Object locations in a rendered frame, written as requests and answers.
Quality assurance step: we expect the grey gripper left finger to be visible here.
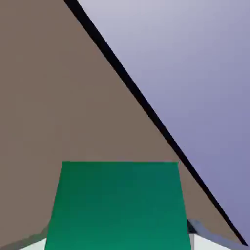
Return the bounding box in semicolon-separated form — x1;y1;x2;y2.
3;224;49;250

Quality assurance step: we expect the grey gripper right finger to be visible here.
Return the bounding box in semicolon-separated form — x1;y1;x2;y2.
187;218;244;250

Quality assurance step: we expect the small green cube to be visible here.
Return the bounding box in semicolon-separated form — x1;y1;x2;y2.
44;161;192;250

